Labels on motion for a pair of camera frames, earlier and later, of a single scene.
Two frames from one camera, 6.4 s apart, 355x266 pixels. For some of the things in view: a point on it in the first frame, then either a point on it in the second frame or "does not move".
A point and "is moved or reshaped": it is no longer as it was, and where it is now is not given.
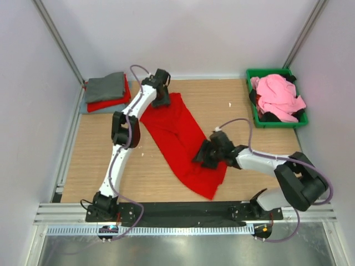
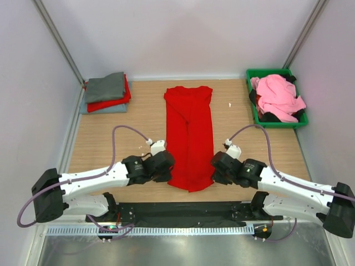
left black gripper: x=166 y=101 -> x=165 y=177
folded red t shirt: x=94 y=105 does not move
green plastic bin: x=258 y=72 does not move
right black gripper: x=198 y=157 -> x=216 y=177
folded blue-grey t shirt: x=84 y=109 does not move
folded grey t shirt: x=111 y=86 does not move
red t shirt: x=178 y=134 is moved or reshaped
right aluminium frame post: x=315 y=14 does not move
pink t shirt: x=277 y=95 does not move
